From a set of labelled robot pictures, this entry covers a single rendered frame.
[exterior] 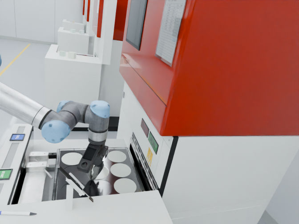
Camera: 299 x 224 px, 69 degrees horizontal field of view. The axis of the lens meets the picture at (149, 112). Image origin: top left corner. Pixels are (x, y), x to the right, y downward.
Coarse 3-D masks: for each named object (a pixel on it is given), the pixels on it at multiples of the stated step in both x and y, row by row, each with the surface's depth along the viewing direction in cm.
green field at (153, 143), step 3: (150, 135) 98; (150, 138) 98; (153, 138) 95; (150, 141) 98; (153, 141) 95; (153, 144) 94; (156, 144) 91; (153, 147) 94; (156, 147) 91; (156, 150) 91
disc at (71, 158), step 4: (72, 152) 110; (64, 156) 106; (68, 156) 107; (72, 156) 107; (76, 156) 108; (80, 156) 109; (64, 160) 104; (68, 160) 104; (72, 160) 105; (76, 160) 105; (68, 164) 102; (72, 164) 102
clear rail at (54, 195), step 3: (57, 150) 109; (57, 153) 107; (57, 156) 105; (57, 159) 103; (57, 162) 101; (57, 171) 96; (54, 174) 95; (57, 174) 95; (54, 177) 93; (54, 180) 91; (54, 183) 90; (54, 186) 88; (54, 189) 87; (54, 192) 85; (54, 195) 84; (54, 198) 83
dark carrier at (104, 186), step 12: (60, 156) 106; (72, 168) 100; (108, 168) 104; (132, 168) 108; (60, 180) 92; (84, 180) 94; (96, 180) 96; (108, 180) 97; (60, 192) 86; (96, 192) 90; (108, 192) 91
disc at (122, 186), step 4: (120, 180) 98; (124, 180) 99; (128, 180) 99; (132, 180) 100; (116, 184) 96; (120, 184) 96; (124, 184) 97; (128, 184) 97; (132, 184) 98; (116, 188) 94; (120, 188) 94; (124, 188) 95; (128, 188) 95; (132, 188) 95; (120, 192) 92; (124, 192) 92; (128, 192) 93
